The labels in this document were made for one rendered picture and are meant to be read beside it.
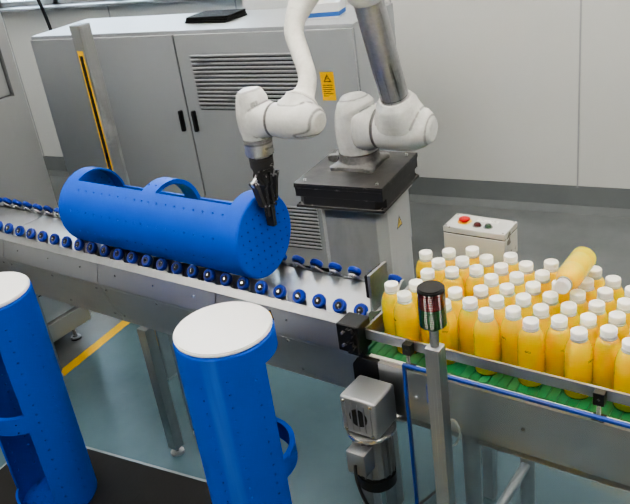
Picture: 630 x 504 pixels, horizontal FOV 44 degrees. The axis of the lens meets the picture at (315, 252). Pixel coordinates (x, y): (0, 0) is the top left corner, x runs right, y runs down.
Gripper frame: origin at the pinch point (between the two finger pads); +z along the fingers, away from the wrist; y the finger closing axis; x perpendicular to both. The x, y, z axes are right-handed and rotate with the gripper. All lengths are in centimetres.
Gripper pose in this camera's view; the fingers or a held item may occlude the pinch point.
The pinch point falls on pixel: (270, 215)
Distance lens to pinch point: 250.6
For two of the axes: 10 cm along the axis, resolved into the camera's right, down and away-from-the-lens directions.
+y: 5.7, -4.3, 7.0
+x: -8.1, -1.6, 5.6
